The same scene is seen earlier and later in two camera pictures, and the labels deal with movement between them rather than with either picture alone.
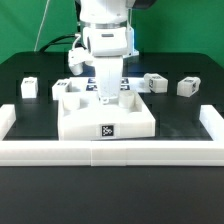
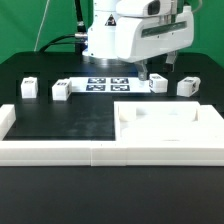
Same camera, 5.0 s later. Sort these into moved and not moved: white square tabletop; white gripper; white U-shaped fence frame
Moved: white gripper; white square tabletop
Not moved: white U-shaped fence frame
